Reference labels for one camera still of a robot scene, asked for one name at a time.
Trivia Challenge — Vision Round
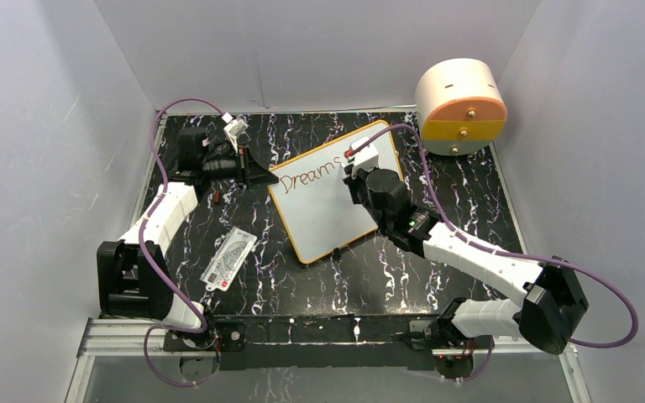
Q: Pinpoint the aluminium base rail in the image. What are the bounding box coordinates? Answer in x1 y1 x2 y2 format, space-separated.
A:
77 314 579 357

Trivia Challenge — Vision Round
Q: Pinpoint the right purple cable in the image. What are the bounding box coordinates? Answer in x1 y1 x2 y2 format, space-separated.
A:
343 123 640 385

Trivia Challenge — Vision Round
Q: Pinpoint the round three drawer cabinet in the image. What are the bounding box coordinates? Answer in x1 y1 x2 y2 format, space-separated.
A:
414 58 508 156

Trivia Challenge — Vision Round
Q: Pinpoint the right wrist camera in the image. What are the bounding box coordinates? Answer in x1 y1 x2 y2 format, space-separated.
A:
343 137 379 180

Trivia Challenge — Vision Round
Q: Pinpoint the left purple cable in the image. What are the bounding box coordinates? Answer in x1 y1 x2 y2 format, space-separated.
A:
137 98 233 388

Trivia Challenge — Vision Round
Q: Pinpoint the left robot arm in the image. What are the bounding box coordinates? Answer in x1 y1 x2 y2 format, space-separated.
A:
96 128 279 349

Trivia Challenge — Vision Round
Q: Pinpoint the flat packaged ruler set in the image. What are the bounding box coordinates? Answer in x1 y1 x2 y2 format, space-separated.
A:
200 228 258 291

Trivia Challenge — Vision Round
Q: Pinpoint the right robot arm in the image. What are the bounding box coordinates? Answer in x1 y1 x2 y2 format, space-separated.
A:
343 165 589 355

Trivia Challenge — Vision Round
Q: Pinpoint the yellow framed whiteboard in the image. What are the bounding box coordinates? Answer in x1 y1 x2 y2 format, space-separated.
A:
269 120 389 264

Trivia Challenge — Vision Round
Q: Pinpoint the purple cable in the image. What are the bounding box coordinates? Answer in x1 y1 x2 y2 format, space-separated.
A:
137 98 233 388
343 123 640 385

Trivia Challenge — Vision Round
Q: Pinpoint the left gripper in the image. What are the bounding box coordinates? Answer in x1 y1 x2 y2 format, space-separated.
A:
203 144 281 191

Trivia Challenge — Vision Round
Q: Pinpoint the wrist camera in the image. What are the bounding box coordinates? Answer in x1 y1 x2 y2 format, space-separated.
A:
221 113 249 149
343 137 379 180

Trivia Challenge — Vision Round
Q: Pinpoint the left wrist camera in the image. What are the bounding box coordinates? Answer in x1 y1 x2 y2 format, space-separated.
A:
221 113 249 149

